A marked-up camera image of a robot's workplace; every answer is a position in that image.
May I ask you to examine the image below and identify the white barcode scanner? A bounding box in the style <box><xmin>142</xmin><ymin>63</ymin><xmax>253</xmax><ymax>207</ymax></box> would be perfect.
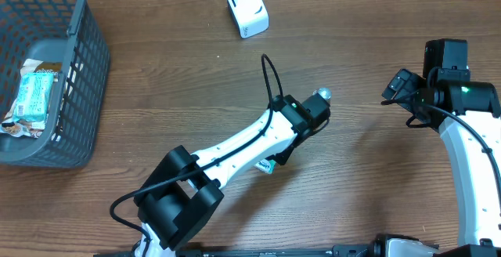
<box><xmin>227</xmin><ymin>0</ymin><xmax>269</xmax><ymax>39</ymax></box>

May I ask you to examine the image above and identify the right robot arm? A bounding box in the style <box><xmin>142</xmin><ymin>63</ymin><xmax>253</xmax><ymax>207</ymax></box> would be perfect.
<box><xmin>363</xmin><ymin>38</ymin><xmax>500</xmax><ymax>257</ymax></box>

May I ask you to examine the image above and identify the teal white tissue pack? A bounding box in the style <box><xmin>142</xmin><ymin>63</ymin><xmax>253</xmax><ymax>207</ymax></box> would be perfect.
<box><xmin>254</xmin><ymin>159</ymin><xmax>276</xmax><ymax>175</ymax></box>

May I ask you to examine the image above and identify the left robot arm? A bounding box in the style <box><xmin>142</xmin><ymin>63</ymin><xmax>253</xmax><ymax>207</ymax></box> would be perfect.
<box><xmin>132</xmin><ymin>88</ymin><xmax>330</xmax><ymax>256</ymax></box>

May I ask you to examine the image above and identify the dark grey plastic basket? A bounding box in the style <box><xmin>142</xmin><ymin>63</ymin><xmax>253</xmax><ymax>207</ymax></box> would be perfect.
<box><xmin>1</xmin><ymin>0</ymin><xmax>110</xmax><ymax>168</ymax></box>

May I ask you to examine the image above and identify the mint green tissue pack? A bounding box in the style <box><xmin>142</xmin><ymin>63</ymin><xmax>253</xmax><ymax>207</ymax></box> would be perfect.
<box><xmin>13</xmin><ymin>73</ymin><xmax>54</xmax><ymax>122</ymax></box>

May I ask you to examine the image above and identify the brown white snack bag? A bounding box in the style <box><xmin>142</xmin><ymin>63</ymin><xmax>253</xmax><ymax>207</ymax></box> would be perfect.
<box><xmin>1</xmin><ymin>59</ymin><xmax>62</xmax><ymax>139</ymax></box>

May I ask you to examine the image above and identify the yellow drink bottle grey cap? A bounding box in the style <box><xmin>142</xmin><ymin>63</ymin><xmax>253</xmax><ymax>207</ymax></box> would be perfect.
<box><xmin>313</xmin><ymin>88</ymin><xmax>332</xmax><ymax>103</ymax></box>

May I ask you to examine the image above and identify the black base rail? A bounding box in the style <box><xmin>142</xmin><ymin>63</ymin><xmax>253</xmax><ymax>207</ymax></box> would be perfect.
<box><xmin>93</xmin><ymin>243</ymin><xmax>377</xmax><ymax>257</ymax></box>

